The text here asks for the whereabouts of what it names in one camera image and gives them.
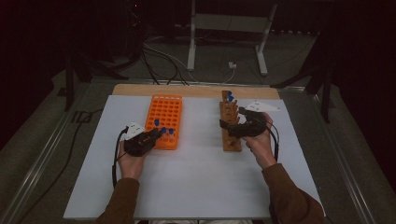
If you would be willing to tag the grey metal stand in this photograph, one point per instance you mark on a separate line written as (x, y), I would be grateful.
(230, 23)

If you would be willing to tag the white plug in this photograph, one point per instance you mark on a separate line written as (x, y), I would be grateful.
(232, 65)

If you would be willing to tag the black equipment tower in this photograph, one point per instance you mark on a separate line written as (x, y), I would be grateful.
(134, 28)

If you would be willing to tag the blue-capped glass test tube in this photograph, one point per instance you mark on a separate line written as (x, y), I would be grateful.
(156, 122)
(231, 98)
(163, 130)
(171, 131)
(229, 93)

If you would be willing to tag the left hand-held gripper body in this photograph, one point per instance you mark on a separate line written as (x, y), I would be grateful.
(138, 144)

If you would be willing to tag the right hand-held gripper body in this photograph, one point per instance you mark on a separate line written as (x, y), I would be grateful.
(249, 129)

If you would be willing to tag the person's left hand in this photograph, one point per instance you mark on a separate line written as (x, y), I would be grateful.
(130, 166)

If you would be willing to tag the white table mat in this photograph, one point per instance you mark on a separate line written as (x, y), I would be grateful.
(196, 174)

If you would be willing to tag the power strip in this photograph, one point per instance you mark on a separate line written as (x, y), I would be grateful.
(294, 31)

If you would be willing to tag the person's right hand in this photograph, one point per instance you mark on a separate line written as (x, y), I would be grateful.
(263, 147)

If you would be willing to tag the aluminium floor frame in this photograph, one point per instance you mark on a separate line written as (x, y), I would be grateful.
(47, 149)

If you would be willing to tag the black tripod stand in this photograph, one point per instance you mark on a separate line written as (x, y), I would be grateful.
(69, 84)
(326, 99)

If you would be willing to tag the orange plastic test tube rack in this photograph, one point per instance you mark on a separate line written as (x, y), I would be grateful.
(166, 110)

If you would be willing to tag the wooden test tube rack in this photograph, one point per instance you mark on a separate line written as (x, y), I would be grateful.
(232, 144)

